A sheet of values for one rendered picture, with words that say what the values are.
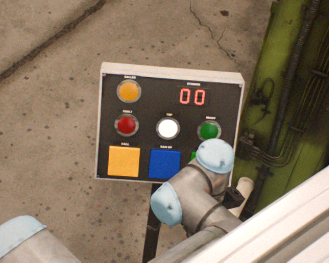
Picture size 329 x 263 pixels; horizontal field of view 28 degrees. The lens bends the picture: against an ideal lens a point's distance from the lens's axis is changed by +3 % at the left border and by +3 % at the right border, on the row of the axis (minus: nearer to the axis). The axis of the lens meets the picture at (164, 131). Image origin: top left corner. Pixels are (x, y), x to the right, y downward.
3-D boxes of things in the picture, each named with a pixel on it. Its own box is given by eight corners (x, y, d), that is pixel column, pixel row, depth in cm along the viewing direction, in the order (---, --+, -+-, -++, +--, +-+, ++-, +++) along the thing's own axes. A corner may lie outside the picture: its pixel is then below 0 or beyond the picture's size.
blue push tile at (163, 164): (178, 180, 162) (181, 152, 159) (148, 178, 162) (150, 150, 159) (178, 177, 164) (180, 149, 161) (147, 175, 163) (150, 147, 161)
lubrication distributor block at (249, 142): (250, 170, 197) (259, 142, 186) (231, 162, 198) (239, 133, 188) (255, 162, 199) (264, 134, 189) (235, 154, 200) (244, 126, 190)
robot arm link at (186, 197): (191, 225, 120) (229, 191, 125) (147, 188, 124) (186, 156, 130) (186, 248, 126) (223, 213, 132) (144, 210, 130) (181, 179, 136)
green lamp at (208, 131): (213, 145, 158) (216, 133, 155) (196, 137, 159) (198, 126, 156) (219, 136, 160) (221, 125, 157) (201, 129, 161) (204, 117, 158)
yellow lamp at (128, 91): (134, 105, 154) (134, 93, 151) (116, 97, 155) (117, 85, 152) (140, 97, 156) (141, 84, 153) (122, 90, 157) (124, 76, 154)
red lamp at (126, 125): (131, 139, 157) (132, 127, 154) (114, 131, 158) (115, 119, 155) (137, 130, 159) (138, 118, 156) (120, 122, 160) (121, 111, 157)
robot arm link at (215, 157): (187, 151, 129) (214, 128, 133) (180, 182, 137) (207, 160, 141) (217, 175, 125) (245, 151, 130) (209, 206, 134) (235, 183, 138)
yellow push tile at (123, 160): (137, 177, 161) (140, 149, 159) (107, 175, 161) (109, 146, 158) (137, 174, 163) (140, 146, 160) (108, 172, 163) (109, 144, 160)
